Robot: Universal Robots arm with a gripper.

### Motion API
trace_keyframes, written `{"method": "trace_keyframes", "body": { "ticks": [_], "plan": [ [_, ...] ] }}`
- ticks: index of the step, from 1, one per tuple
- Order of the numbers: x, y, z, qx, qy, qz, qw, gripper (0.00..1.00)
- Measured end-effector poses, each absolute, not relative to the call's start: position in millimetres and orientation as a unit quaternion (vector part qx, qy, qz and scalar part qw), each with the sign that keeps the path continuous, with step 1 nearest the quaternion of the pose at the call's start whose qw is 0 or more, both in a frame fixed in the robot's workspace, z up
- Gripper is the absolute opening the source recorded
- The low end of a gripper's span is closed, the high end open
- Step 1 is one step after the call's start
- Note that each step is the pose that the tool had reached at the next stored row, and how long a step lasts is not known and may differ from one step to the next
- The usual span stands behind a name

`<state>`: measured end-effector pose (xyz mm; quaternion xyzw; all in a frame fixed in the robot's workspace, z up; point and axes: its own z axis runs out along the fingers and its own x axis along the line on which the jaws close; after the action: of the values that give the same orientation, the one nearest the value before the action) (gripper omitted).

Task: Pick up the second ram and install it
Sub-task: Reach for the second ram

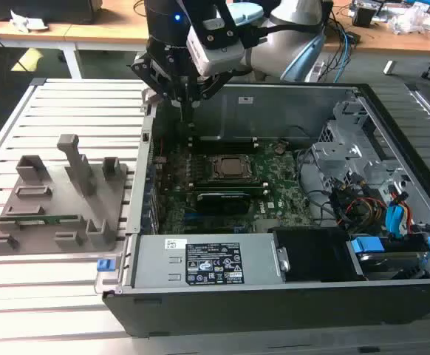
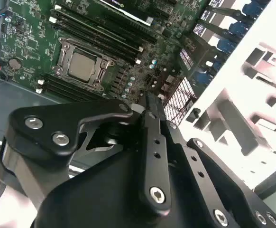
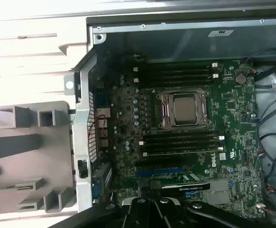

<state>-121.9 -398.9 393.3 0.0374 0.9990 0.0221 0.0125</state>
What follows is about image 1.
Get green motherboard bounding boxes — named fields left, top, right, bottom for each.
left=151, top=138, right=336, bottom=236

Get white crumpled paper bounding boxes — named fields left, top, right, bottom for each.
left=9, top=9, right=50, bottom=33

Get large black desk device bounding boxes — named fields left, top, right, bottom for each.
left=0, top=0, right=103, bottom=25

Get black camera cable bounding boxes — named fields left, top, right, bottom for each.
left=244, top=20, right=325, bottom=49

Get wooden desk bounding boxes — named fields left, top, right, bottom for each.
left=0, top=0, right=430, bottom=81

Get silver CPU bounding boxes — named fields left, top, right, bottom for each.
left=214, top=157, right=255, bottom=178

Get silver metal drive cage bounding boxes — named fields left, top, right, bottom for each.
left=309, top=98, right=414, bottom=208

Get grey parts rack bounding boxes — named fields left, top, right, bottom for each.
left=0, top=133, right=132, bottom=257

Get black power supply label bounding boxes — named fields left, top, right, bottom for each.
left=185, top=242, right=245, bottom=285

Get black graphics card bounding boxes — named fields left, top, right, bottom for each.
left=194, top=191, right=253, bottom=216

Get red yellow power wires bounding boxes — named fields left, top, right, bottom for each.
left=342, top=195, right=390, bottom=225

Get small black box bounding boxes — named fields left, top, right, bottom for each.
left=351, top=5, right=378, bottom=27

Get black plastic fan shroud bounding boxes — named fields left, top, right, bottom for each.
left=267, top=226, right=368, bottom=284

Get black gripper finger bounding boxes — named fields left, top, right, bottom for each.
left=131, top=53, right=188, bottom=123
left=188, top=72, right=234, bottom=123

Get green RAM stick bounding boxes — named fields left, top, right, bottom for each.
left=0, top=214, right=80, bottom=225
left=196, top=135, right=257, bottom=146

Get black cable loop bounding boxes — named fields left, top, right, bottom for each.
left=295, top=147, right=336, bottom=227

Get blue flat data wire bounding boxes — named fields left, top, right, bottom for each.
left=384, top=184, right=408, bottom=243

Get yellow floor sheet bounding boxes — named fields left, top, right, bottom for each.
left=10, top=47, right=50, bottom=72

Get grey power supply unit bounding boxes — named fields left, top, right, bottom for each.
left=129, top=233, right=289, bottom=290

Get black open PC case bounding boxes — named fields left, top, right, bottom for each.
left=94, top=80, right=430, bottom=338

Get metal CPU socket cover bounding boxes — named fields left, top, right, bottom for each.
left=207, top=153, right=261, bottom=183

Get white power strip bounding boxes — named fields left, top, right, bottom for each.
left=310, top=60, right=326, bottom=83

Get grey case handle latch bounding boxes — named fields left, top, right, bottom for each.
left=141, top=88, right=163, bottom=112

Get clear plastic bag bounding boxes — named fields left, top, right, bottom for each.
left=386, top=3, right=430, bottom=37

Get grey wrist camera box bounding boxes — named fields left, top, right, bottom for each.
left=185, top=18, right=246, bottom=78

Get hard disk in blue carrier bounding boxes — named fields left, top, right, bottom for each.
left=347, top=232, right=430, bottom=282

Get blue hanging cable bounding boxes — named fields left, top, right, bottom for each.
left=335, top=27, right=353, bottom=83

